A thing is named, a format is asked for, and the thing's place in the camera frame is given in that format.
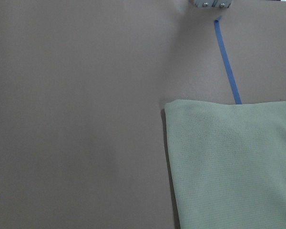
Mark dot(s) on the olive green long-sleeve shirt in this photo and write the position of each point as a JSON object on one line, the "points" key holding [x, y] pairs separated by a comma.
{"points": [[228, 164]]}

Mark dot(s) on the grey aluminium frame post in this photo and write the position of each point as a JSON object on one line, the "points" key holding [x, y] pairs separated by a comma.
{"points": [[212, 3]]}

